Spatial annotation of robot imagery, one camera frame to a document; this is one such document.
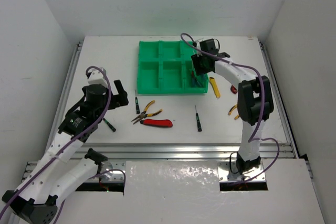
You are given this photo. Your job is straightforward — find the blue red handle screwdriver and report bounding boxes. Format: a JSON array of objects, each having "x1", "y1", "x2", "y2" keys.
[{"x1": 191, "y1": 70, "x2": 198, "y2": 88}]

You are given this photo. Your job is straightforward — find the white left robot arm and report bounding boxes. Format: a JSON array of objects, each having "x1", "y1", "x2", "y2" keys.
[{"x1": 2, "y1": 80, "x2": 129, "y2": 223}]

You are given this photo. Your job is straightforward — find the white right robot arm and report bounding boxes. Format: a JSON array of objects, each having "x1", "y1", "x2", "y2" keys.
[{"x1": 191, "y1": 39, "x2": 274, "y2": 174}]

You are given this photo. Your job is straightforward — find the yellow black utility knife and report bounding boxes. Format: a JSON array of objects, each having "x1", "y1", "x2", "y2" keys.
[{"x1": 209, "y1": 77, "x2": 221, "y2": 99}]

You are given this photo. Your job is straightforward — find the green six-compartment bin tray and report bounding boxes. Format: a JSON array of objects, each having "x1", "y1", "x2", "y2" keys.
[{"x1": 137, "y1": 40, "x2": 208, "y2": 95}]

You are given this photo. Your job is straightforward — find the red black box cutter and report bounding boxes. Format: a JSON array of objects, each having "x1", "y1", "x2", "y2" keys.
[{"x1": 230, "y1": 86, "x2": 237, "y2": 94}]

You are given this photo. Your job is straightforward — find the red black utility knife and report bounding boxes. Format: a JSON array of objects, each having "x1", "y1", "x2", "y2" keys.
[{"x1": 140, "y1": 119, "x2": 173, "y2": 128}]

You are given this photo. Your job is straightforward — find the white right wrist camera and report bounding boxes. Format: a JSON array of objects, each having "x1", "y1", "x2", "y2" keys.
[{"x1": 194, "y1": 38, "x2": 204, "y2": 44}]

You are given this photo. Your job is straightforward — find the yellow handle needle-nose pliers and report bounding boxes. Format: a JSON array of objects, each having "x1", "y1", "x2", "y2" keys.
[{"x1": 132, "y1": 100, "x2": 163, "y2": 124}]

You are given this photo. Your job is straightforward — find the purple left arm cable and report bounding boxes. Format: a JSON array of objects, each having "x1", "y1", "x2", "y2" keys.
[{"x1": 0, "y1": 66, "x2": 127, "y2": 224}]

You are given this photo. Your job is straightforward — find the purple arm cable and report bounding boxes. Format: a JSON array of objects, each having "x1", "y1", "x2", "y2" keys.
[
  {"x1": 180, "y1": 33, "x2": 280, "y2": 185},
  {"x1": 0, "y1": 66, "x2": 127, "y2": 224}
]

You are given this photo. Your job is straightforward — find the aluminium front rail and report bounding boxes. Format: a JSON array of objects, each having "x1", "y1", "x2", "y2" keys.
[{"x1": 25, "y1": 142, "x2": 313, "y2": 183}]

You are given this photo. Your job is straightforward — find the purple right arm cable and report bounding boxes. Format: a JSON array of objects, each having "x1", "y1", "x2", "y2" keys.
[{"x1": 180, "y1": 33, "x2": 280, "y2": 185}]

